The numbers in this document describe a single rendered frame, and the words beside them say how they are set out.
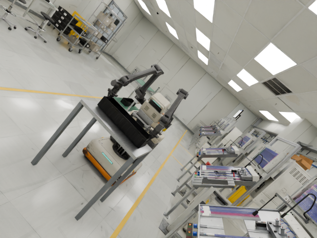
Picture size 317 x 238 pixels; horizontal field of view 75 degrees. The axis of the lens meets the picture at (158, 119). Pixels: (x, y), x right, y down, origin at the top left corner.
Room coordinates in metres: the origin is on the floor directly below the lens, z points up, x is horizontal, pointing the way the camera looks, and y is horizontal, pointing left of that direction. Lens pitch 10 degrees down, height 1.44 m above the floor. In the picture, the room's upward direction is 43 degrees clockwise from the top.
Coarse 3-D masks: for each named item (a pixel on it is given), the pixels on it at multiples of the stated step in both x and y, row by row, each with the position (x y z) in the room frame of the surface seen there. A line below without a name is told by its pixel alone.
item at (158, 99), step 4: (152, 96) 2.32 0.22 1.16; (156, 96) 2.34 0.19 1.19; (160, 96) 2.36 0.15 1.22; (152, 100) 2.33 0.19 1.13; (156, 100) 2.30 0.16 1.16; (160, 100) 2.33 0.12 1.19; (164, 100) 2.35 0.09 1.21; (152, 104) 2.36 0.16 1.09; (156, 104) 2.32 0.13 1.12; (160, 104) 2.29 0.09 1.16; (164, 104) 2.31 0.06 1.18; (168, 104) 2.35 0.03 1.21; (156, 108) 2.35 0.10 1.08; (160, 108) 2.30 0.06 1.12; (164, 108) 2.31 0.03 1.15; (160, 112) 2.33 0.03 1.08
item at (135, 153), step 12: (96, 108) 1.79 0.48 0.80; (96, 120) 2.13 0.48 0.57; (108, 120) 1.77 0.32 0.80; (60, 132) 1.71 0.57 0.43; (84, 132) 2.10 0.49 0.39; (108, 132) 1.63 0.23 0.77; (120, 132) 1.75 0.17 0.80; (48, 144) 1.70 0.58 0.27; (72, 144) 2.11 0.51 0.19; (120, 144) 1.61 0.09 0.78; (132, 144) 1.72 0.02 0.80; (36, 156) 1.71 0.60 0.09; (132, 156) 1.58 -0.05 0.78; (144, 156) 1.98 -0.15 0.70; (120, 168) 1.58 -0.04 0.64; (132, 168) 1.98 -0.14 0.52; (108, 180) 1.58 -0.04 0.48; (120, 180) 1.98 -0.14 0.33; (108, 192) 1.98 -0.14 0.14
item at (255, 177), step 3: (246, 168) 3.09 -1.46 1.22; (249, 168) 3.04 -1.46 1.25; (252, 168) 3.04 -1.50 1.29; (249, 171) 2.90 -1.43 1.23; (252, 171) 2.88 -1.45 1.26; (255, 171) 2.89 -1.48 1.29; (252, 174) 2.76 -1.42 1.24; (255, 174) 2.76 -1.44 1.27; (252, 177) 2.71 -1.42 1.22; (255, 177) 2.69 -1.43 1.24; (258, 177) 2.69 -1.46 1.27; (252, 180) 2.70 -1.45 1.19; (255, 180) 2.69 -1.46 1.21
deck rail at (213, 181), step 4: (208, 180) 2.71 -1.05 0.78; (212, 180) 2.71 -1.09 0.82; (216, 180) 2.71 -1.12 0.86; (220, 180) 2.70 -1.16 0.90; (224, 180) 2.70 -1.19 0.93; (236, 180) 2.69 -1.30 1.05; (240, 180) 2.70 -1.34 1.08; (220, 184) 2.70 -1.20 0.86; (224, 184) 2.69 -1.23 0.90; (236, 184) 2.68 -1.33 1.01; (240, 184) 2.68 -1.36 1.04; (244, 184) 2.67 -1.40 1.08; (248, 184) 2.67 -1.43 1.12; (252, 184) 2.67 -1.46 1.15
